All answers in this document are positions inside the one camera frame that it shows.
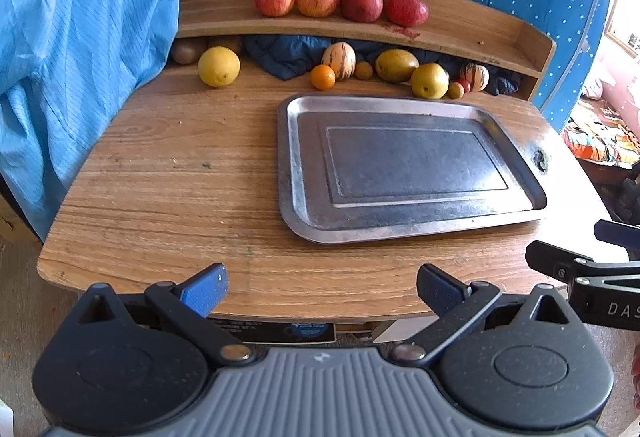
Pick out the small tan round fruit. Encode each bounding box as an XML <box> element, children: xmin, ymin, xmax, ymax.
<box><xmin>447</xmin><ymin>80</ymin><xmax>465</xmax><ymax>100</ymax></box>

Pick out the yellow pear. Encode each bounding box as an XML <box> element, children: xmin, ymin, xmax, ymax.
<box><xmin>410</xmin><ymin>63</ymin><xmax>449</xmax><ymax>100</ymax></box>

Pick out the large yellow lemon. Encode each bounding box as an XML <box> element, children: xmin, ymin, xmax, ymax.
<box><xmin>198</xmin><ymin>46</ymin><xmax>241</xmax><ymax>88</ymax></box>

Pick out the olive green mango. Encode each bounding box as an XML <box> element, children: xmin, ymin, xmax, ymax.
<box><xmin>374</xmin><ymin>49</ymin><xmax>420</xmax><ymax>84</ymax></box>

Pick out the small brown round fruit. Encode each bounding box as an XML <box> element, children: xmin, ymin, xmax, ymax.
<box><xmin>354</xmin><ymin>61</ymin><xmax>374</xmax><ymax>80</ymax></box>

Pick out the small orange tangerine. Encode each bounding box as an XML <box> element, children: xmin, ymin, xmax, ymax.
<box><xmin>309</xmin><ymin>64</ymin><xmax>336</xmax><ymax>91</ymax></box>

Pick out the striped pepino melon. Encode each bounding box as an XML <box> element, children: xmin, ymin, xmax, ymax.
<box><xmin>460</xmin><ymin>63</ymin><xmax>489</xmax><ymax>92</ymax></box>
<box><xmin>321</xmin><ymin>41</ymin><xmax>357</xmax><ymax>80</ymax></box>

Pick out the colourful bedding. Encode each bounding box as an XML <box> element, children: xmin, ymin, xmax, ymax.
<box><xmin>561</xmin><ymin>77</ymin><xmax>639</xmax><ymax>169</ymax></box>

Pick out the steel rectangular tray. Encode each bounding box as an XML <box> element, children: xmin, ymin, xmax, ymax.
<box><xmin>278</xmin><ymin>94</ymin><xmax>548</xmax><ymax>245</ymax></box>

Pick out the red cherry tomato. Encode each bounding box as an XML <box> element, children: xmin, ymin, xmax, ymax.
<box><xmin>457</xmin><ymin>78</ymin><xmax>471</xmax><ymax>93</ymax></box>

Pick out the dark navy cloth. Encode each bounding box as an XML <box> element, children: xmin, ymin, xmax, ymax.
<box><xmin>242</xmin><ymin>35</ymin><xmax>522</xmax><ymax>96</ymax></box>

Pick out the wooden curved shelf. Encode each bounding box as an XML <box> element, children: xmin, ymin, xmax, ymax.
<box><xmin>177</xmin><ymin>0</ymin><xmax>556</xmax><ymax>100</ymax></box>

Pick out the rightmost red apple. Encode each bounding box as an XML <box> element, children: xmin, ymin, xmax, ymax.
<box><xmin>384</xmin><ymin>0</ymin><xmax>428</xmax><ymax>27</ymax></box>

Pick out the light blue garment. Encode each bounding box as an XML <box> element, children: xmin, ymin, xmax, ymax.
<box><xmin>1</xmin><ymin>0</ymin><xmax>180</xmax><ymax>238</ymax></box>

